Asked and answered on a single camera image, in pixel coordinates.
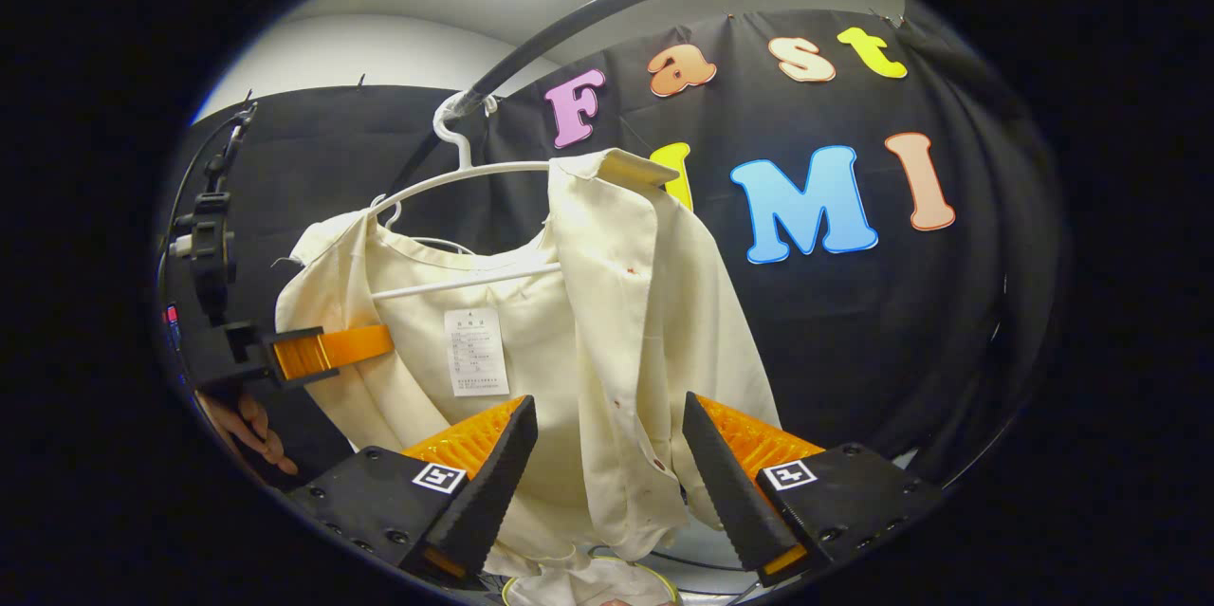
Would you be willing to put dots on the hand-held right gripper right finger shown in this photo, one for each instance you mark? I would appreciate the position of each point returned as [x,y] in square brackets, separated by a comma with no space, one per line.
[726,492]

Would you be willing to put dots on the black clothes rack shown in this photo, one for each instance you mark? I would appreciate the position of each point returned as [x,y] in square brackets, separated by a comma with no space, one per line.
[569,19]

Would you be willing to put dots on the white plastic hanger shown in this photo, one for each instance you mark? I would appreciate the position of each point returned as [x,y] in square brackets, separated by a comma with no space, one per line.
[493,167]

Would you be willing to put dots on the cream shirt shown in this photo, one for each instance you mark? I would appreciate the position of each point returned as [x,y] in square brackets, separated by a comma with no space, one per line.
[588,350]

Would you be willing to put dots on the yellow-rimmed mesh laundry hamper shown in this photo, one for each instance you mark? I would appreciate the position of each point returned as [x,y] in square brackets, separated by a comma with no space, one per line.
[607,589]

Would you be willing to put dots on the black backdrop cloth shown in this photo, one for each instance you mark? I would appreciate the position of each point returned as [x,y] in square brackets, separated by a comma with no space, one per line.
[854,350]

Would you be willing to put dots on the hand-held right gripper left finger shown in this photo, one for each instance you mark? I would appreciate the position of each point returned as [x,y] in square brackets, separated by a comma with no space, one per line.
[488,492]

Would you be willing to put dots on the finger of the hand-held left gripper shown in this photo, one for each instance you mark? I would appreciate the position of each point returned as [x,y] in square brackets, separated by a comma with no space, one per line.
[332,348]

